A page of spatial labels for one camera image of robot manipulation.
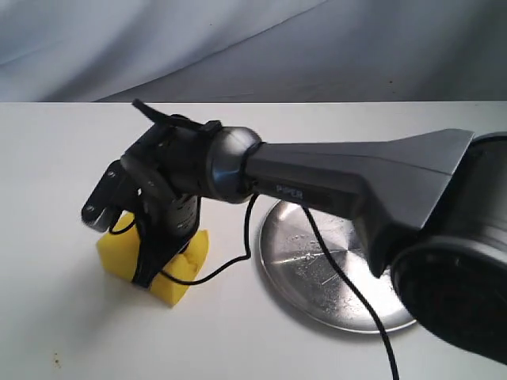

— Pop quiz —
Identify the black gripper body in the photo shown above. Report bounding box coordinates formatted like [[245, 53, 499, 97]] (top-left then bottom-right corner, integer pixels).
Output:
[[120, 114, 216, 253]]

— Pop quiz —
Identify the yellow sponge block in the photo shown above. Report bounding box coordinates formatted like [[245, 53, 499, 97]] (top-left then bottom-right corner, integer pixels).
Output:
[[96, 226, 209, 306]]

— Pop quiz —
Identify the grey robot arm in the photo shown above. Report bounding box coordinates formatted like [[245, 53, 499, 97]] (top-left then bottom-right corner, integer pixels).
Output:
[[120, 116, 506, 363]]

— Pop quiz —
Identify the round metal plate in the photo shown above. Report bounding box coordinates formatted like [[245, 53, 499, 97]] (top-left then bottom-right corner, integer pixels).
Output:
[[258, 201, 416, 334]]

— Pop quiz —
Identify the white backdrop cloth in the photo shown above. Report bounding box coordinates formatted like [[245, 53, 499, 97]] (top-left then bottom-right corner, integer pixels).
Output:
[[1, 1, 506, 102]]

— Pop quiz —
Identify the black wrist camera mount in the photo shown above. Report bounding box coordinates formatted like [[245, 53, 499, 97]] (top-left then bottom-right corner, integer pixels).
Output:
[[81, 160, 128, 233]]

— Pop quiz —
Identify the black cable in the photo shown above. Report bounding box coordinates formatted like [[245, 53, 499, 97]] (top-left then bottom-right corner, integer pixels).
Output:
[[106, 192, 402, 380]]

